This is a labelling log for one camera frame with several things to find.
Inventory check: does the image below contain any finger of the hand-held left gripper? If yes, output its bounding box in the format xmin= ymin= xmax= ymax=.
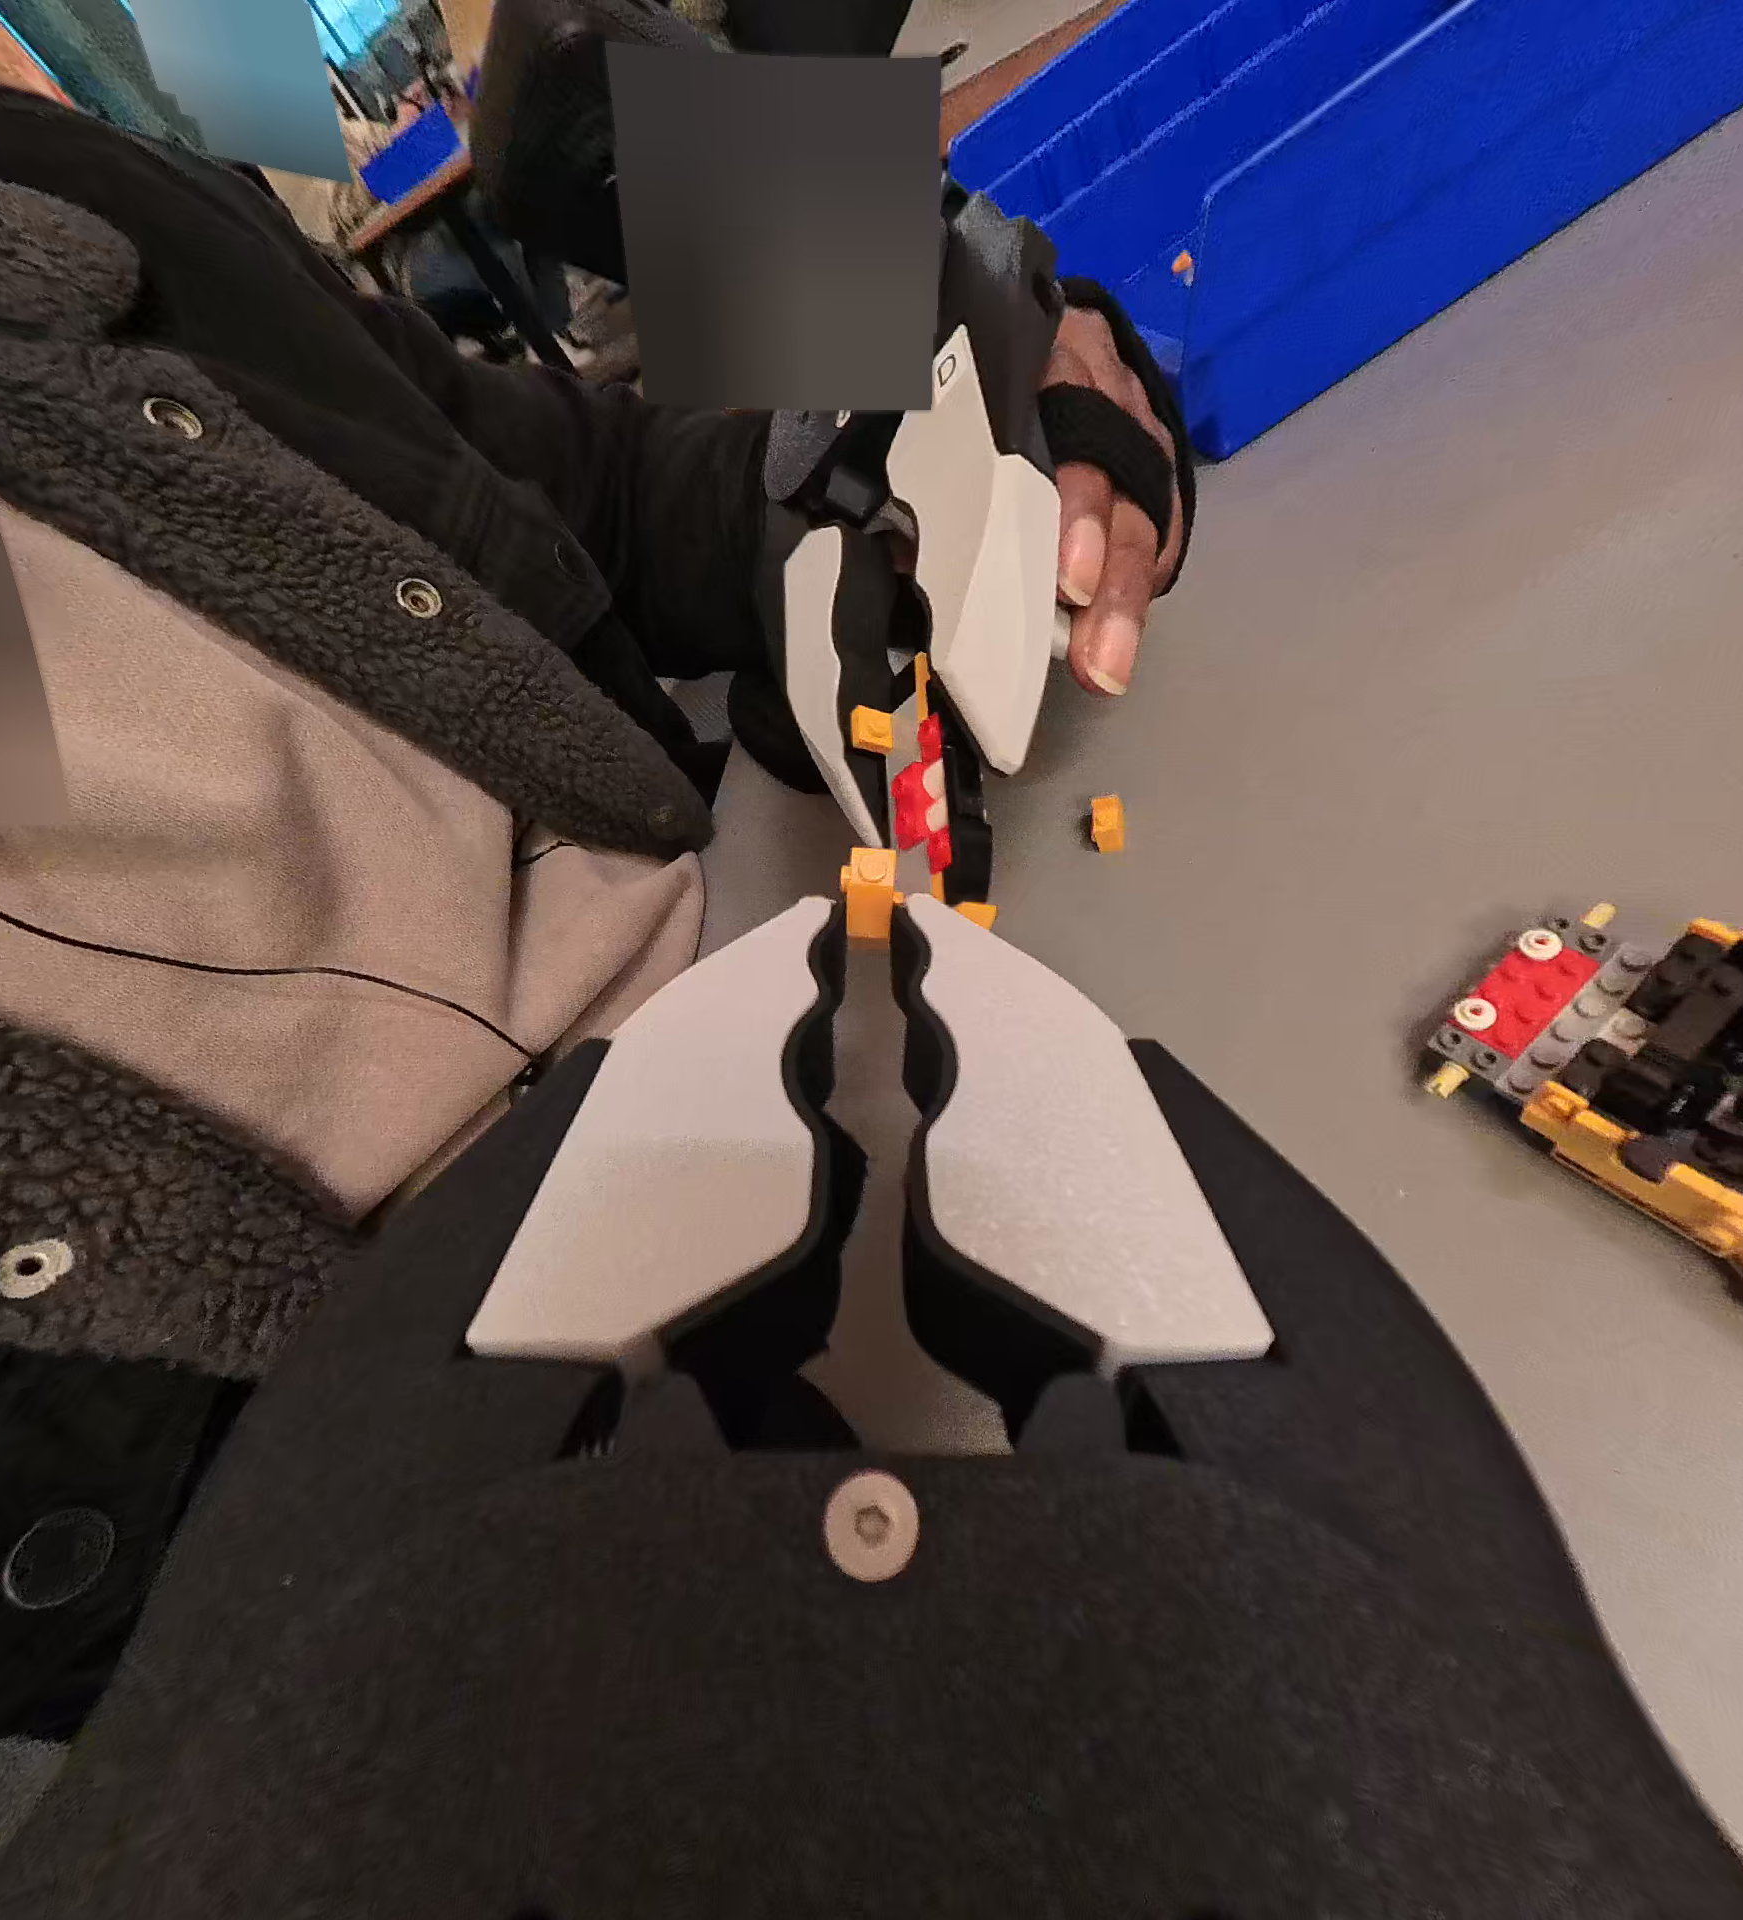
xmin=883 ymin=327 xmax=1069 ymax=777
xmin=780 ymin=529 xmax=906 ymax=852

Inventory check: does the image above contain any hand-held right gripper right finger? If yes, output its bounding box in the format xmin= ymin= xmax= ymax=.
xmin=893 ymin=897 xmax=1275 ymax=1444

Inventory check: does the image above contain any wooden edge desk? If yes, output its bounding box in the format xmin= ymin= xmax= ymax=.
xmin=345 ymin=150 xmax=581 ymax=369

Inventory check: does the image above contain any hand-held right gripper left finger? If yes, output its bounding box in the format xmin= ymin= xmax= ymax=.
xmin=466 ymin=897 xmax=874 ymax=1444

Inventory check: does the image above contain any orange lego car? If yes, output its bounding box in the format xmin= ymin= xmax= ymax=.
xmin=1424 ymin=899 xmax=1743 ymax=1344

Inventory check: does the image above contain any beige sweatshirt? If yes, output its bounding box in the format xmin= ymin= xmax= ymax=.
xmin=0 ymin=495 xmax=709 ymax=1218

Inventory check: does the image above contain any black high-back chair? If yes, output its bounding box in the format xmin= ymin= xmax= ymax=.
xmin=469 ymin=0 xmax=633 ymax=287

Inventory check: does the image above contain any person's left hand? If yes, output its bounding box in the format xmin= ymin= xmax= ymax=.
xmin=1039 ymin=278 xmax=1199 ymax=699

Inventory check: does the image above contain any dark grey fleece jacket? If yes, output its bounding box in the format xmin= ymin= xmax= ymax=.
xmin=0 ymin=142 xmax=715 ymax=1381

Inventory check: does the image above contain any small blue bin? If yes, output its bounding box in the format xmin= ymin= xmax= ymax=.
xmin=361 ymin=105 xmax=467 ymax=204

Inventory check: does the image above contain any black red orange lego subassembly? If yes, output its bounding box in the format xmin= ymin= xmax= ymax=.
xmin=848 ymin=652 xmax=999 ymax=932

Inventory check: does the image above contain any blue plastic bin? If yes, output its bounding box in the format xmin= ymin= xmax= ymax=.
xmin=946 ymin=0 xmax=1743 ymax=459

